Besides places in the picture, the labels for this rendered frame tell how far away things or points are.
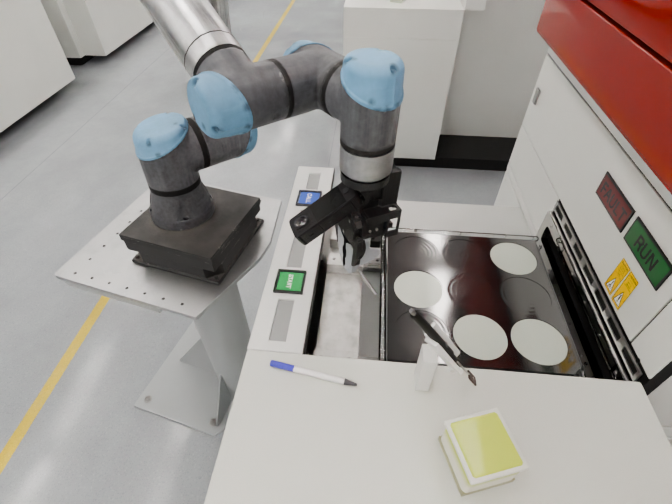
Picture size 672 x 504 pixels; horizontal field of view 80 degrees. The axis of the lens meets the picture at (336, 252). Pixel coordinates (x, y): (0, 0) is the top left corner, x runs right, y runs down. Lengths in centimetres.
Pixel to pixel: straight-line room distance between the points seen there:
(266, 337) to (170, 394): 114
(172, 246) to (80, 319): 131
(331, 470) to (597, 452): 36
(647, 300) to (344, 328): 50
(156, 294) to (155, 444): 86
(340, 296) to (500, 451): 43
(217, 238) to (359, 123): 55
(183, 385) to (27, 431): 57
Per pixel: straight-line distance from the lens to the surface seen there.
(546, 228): 108
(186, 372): 184
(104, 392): 195
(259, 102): 52
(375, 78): 49
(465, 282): 89
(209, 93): 50
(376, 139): 52
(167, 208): 100
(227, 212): 104
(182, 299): 99
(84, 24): 505
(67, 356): 213
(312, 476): 60
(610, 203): 88
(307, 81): 55
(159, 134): 93
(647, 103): 76
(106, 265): 114
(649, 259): 78
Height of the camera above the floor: 154
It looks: 45 degrees down
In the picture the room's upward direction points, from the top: straight up
